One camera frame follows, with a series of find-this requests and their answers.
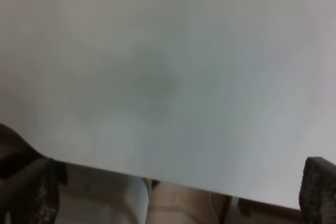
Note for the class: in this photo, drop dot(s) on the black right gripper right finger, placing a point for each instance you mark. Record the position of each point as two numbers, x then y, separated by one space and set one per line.
317 192

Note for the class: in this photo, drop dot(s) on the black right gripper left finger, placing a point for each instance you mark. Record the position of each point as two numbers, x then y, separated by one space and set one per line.
30 190

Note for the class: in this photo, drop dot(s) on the white table leg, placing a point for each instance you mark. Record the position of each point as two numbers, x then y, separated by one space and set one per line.
98 196

